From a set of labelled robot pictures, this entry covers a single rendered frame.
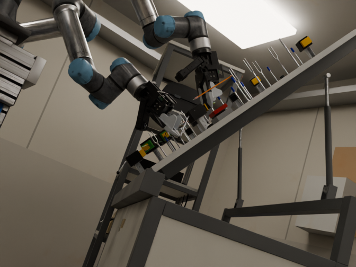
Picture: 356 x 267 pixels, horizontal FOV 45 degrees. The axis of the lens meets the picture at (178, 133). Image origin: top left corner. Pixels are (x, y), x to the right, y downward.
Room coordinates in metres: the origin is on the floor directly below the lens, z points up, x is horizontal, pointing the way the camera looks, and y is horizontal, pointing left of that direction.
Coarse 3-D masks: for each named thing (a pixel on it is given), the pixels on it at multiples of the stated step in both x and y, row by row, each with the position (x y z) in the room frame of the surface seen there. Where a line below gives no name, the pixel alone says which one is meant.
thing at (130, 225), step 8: (144, 200) 1.30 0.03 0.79; (128, 208) 1.72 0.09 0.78; (136, 208) 1.44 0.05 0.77; (144, 208) 1.23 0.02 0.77; (128, 216) 1.61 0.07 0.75; (136, 216) 1.36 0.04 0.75; (128, 224) 1.51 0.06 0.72; (136, 224) 1.29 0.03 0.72; (120, 232) 1.69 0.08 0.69; (128, 232) 1.42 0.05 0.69; (136, 232) 1.23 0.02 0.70; (120, 240) 1.59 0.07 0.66; (128, 240) 1.35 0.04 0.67; (120, 248) 1.49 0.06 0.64; (128, 248) 1.27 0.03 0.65; (112, 256) 1.66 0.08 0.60; (120, 256) 1.40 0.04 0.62; (128, 256) 1.21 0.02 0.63; (112, 264) 1.56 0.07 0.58; (120, 264) 1.33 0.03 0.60
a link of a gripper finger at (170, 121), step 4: (160, 116) 1.37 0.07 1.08; (164, 116) 1.36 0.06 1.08; (172, 116) 1.35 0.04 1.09; (164, 120) 1.36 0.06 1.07; (168, 120) 1.36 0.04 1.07; (172, 120) 1.35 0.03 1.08; (168, 124) 1.36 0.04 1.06; (172, 124) 1.35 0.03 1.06; (164, 128) 1.36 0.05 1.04; (168, 128) 1.36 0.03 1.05; (172, 128) 1.36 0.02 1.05; (172, 132) 1.36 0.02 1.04; (176, 132) 1.37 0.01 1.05; (176, 136) 1.37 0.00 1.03
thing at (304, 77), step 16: (336, 48) 1.35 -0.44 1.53; (352, 48) 1.36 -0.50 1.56; (320, 64) 1.34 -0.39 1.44; (304, 80) 1.34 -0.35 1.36; (272, 96) 1.32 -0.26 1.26; (256, 112) 1.32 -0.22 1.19; (224, 128) 1.31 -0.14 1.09; (240, 128) 1.31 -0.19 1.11; (208, 144) 1.30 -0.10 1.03; (176, 160) 1.29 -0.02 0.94; (192, 160) 1.30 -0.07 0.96
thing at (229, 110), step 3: (228, 108) 1.20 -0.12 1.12; (231, 108) 1.20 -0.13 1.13; (225, 111) 1.19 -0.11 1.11; (228, 111) 1.20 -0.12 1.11; (231, 111) 1.20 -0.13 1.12; (219, 114) 1.19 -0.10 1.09; (222, 114) 1.19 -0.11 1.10; (225, 114) 1.19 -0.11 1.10; (216, 117) 1.19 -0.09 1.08; (219, 117) 1.19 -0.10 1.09; (222, 117) 1.19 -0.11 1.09; (213, 120) 1.22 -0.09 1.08; (216, 120) 1.21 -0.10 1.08; (219, 120) 1.19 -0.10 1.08; (213, 123) 1.24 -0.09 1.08
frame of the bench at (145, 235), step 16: (160, 208) 1.15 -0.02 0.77; (176, 208) 1.15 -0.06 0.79; (112, 224) 2.28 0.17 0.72; (144, 224) 1.15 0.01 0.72; (192, 224) 1.16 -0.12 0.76; (208, 224) 1.17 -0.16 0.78; (224, 224) 1.17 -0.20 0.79; (144, 240) 1.15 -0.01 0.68; (240, 240) 1.18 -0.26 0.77; (256, 240) 1.19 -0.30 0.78; (272, 240) 1.19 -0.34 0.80; (144, 256) 1.15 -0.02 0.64; (288, 256) 1.20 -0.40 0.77; (304, 256) 1.21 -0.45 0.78; (320, 256) 1.22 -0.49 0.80
